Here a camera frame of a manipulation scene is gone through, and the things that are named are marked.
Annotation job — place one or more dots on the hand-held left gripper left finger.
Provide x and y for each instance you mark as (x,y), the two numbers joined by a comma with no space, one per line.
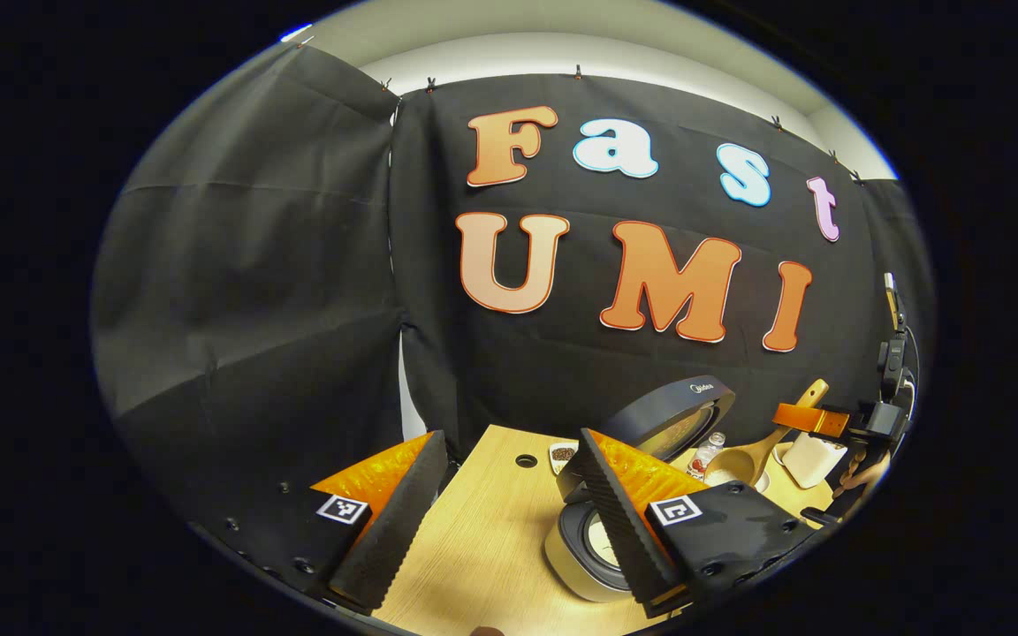
(394,530)

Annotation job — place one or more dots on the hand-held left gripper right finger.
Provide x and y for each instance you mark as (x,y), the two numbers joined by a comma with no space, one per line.
(624,530)

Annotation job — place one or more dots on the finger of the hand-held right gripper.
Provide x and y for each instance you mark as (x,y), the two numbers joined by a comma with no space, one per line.
(805,419)

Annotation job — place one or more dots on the wooden spoon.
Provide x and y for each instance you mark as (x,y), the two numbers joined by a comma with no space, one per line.
(739,464)

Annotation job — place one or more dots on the grey rice cooker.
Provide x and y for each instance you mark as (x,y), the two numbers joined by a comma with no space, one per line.
(659,415)

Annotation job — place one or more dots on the white toaster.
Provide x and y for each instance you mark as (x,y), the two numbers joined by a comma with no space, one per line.
(814,459)

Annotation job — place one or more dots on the white divided dish of beans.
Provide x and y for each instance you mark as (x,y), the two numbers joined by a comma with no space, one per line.
(563,454)

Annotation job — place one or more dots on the clear water bottle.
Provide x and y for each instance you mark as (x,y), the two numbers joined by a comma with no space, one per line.
(705,455)

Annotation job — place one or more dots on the black backdrop cloth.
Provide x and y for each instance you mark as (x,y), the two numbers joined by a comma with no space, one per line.
(253,291)

